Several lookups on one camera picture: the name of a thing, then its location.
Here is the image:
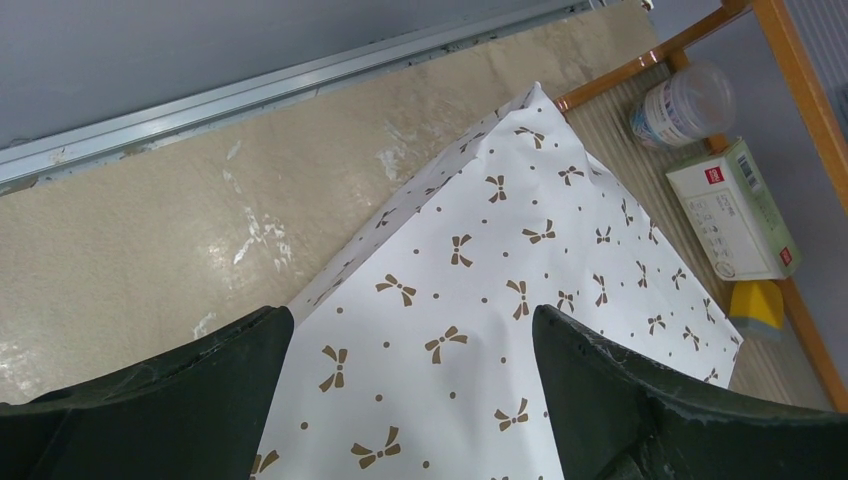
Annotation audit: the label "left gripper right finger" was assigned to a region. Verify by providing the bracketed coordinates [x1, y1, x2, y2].
[532, 305, 847, 479]

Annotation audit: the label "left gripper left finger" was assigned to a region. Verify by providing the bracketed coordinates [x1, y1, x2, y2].
[1, 306, 294, 479]

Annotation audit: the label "white patterned paper bag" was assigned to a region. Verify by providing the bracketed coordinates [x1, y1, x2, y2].
[256, 84, 742, 479]

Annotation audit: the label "yellow grey sharpener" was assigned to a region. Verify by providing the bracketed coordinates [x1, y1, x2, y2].
[728, 280, 784, 342]

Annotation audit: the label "wooden shelf rack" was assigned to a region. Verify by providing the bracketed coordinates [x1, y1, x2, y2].
[554, 1, 847, 413]

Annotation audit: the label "white small box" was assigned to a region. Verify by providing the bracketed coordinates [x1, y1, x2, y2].
[666, 138, 802, 281]

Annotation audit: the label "small clear jar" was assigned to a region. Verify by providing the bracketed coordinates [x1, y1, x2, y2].
[629, 62, 737, 149]

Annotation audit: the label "aluminium table edge rail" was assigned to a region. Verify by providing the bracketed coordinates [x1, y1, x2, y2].
[1, 1, 606, 195]

